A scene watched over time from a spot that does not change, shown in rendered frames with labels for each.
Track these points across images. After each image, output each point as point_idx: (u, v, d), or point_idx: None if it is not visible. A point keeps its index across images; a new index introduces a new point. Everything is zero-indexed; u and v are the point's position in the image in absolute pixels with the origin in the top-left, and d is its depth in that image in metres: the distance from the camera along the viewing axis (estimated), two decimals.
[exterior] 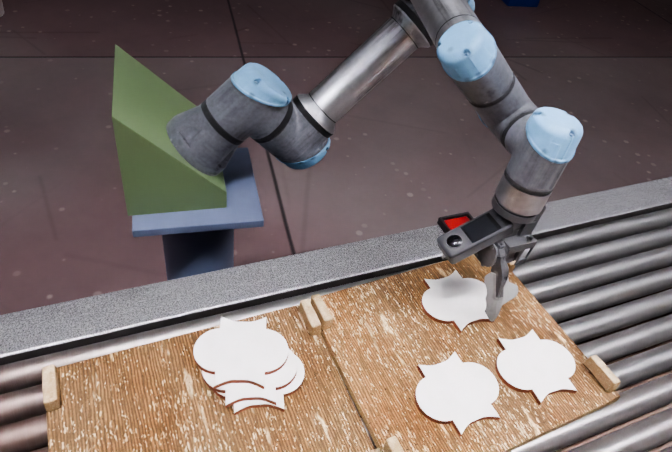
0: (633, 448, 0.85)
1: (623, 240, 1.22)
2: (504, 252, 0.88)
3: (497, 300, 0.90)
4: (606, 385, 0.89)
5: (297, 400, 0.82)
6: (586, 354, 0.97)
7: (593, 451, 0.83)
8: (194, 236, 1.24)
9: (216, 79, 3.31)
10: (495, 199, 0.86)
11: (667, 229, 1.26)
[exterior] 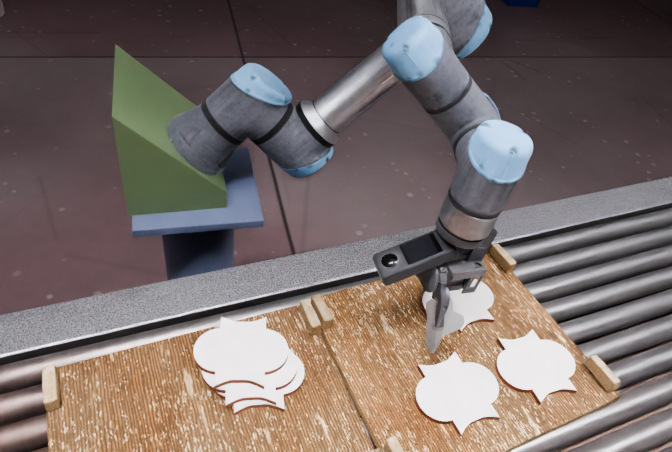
0: (633, 448, 0.85)
1: (623, 240, 1.22)
2: (446, 278, 0.79)
3: (436, 330, 0.81)
4: (606, 385, 0.89)
5: (297, 400, 0.82)
6: (586, 354, 0.97)
7: (593, 451, 0.83)
8: (194, 236, 1.24)
9: (216, 79, 3.31)
10: (438, 218, 0.77)
11: (667, 229, 1.26)
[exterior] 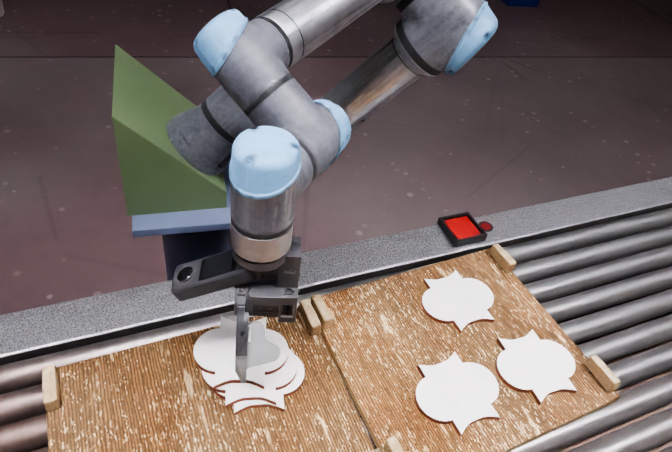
0: (633, 448, 0.85)
1: (623, 240, 1.22)
2: (244, 301, 0.70)
3: (237, 358, 0.73)
4: (606, 385, 0.89)
5: (297, 400, 0.82)
6: (586, 354, 0.97)
7: (593, 451, 0.83)
8: (194, 236, 1.24)
9: (216, 79, 3.31)
10: None
11: (667, 229, 1.26)
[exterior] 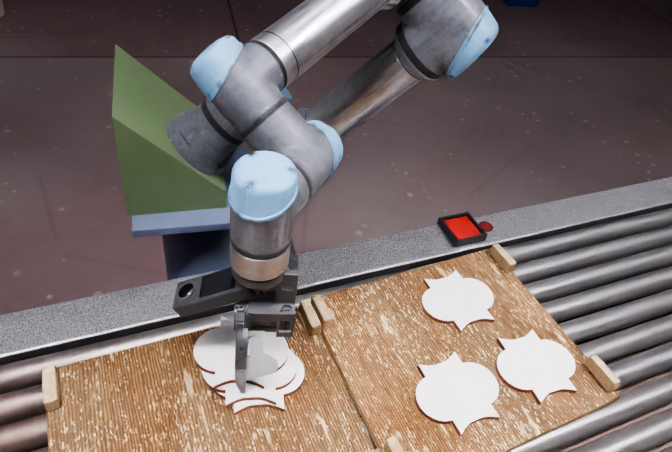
0: (633, 448, 0.85)
1: (623, 240, 1.22)
2: (243, 317, 0.73)
3: (236, 371, 0.75)
4: (606, 385, 0.89)
5: (297, 400, 0.82)
6: (586, 354, 0.97)
7: (593, 451, 0.83)
8: (194, 236, 1.24)
9: None
10: None
11: (667, 229, 1.26)
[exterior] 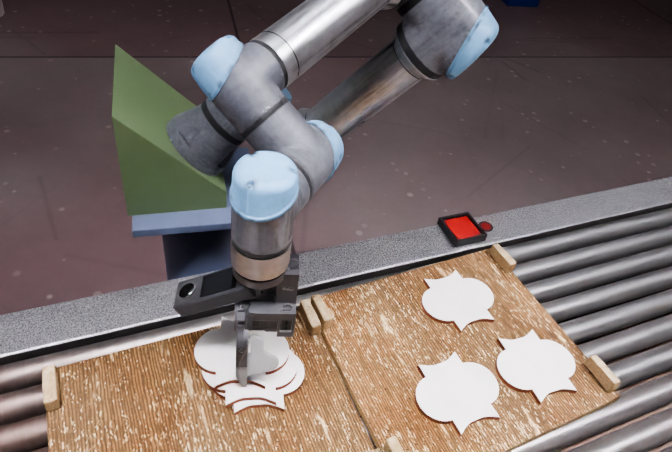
0: (633, 448, 0.85)
1: (623, 240, 1.22)
2: (244, 317, 0.73)
3: (237, 369, 0.76)
4: (606, 385, 0.89)
5: (297, 400, 0.82)
6: (586, 354, 0.97)
7: (593, 451, 0.83)
8: (194, 236, 1.24)
9: None
10: None
11: (667, 229, 1.26)
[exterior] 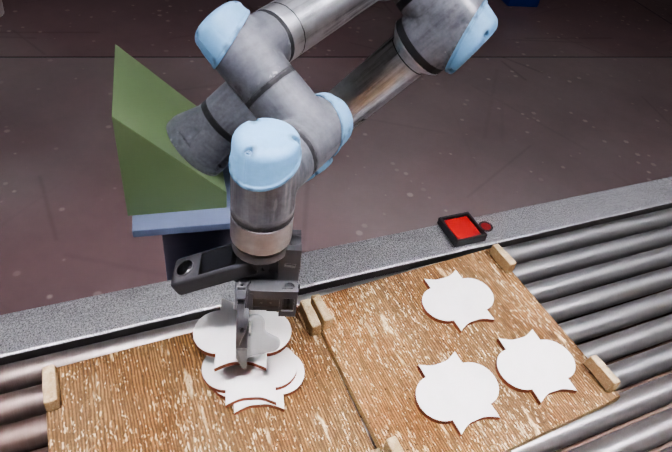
0: (633, 448, 0.85)
1: (623, 240, 1.22)
2: (244, 295, 0.70)
3: (237, 350, 0.74)
4: (606, 385, 0.89)
5: (297, 400, 0.82)
6: (586, 354, 0.97)
7: (593, 451, 0.83)
8: (194, 236, 1.24)
9: (216, 79, 3.31)
10: None
11: (667, 229, 1.26)
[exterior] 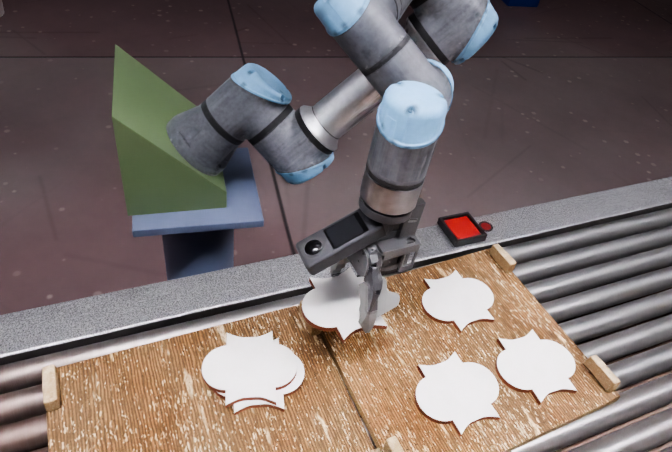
0: (633, 448, 0.85)
1: (623, 240, 1.22)
2: (377, 258, 0.73)
3: (369, 314, 0.76)
4: (606, 385, 0.89)
5: (297, 400, 0.82)
6: (586, 354, 0.97)
7: (593, 451, 0.83)
8: (194, 236, 1.24)
9: (216, 79, 3.31)
10: (360, 195, 0.71)
11: (667, 229, 1.26)
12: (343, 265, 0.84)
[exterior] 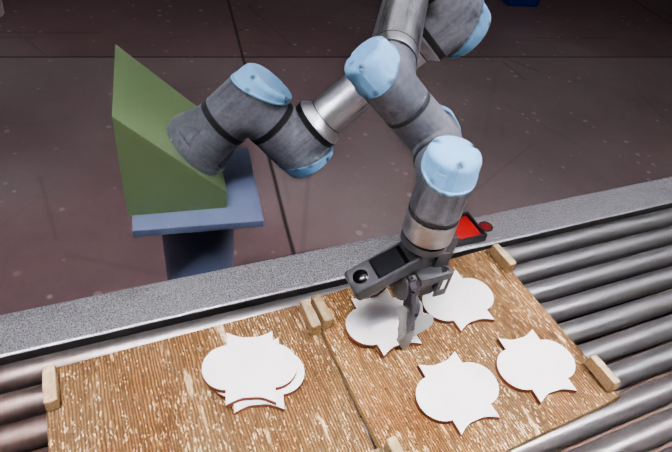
0: (633, 448, 0.85)
1: (623, 240, 1.22)
2: (416, 286, 0.83)
3: (407, 333, 0.86)
4: (606, 385, 0.89)
5: (297, 400, 0.82)
6: (586, 354, 0.97)
7: (593, 451, 0.83)
8: (194, 236, 1.24)
9: (216, 79, 3.31)
10: (402, 231, 0.81)
11: (667, 229, 1.26)
12: (382, 288, 0.94)
